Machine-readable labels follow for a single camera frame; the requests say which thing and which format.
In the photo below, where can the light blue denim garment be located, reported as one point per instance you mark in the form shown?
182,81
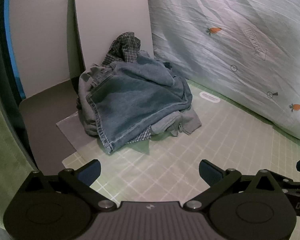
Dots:
88,80

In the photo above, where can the blue edge strip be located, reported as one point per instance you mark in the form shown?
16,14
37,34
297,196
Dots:
11,35

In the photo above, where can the light blue carrot-print shirt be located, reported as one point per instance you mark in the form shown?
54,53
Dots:
227,42

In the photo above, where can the translucent grey sheet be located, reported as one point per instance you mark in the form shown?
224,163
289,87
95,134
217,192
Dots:
70,132

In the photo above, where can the green grid mat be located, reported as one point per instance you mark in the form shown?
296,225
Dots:
215,135

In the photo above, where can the white flat panel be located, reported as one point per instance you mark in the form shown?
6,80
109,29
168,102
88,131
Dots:
40,35

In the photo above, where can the grey flat board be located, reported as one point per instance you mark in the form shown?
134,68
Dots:
45,120

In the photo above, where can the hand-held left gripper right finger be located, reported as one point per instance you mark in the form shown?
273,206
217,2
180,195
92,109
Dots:
210,173

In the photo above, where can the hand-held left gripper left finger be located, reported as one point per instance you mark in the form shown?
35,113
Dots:
91,172

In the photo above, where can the blue denim jeans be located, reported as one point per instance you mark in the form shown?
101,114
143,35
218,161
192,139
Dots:
140,100

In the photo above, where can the green fuzzy blanket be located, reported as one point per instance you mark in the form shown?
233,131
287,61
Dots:
5,142

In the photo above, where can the checked plaid shirt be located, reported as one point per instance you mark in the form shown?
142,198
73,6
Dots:
126,45

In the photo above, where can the white rounded board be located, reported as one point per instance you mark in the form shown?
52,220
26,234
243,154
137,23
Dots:
110,10

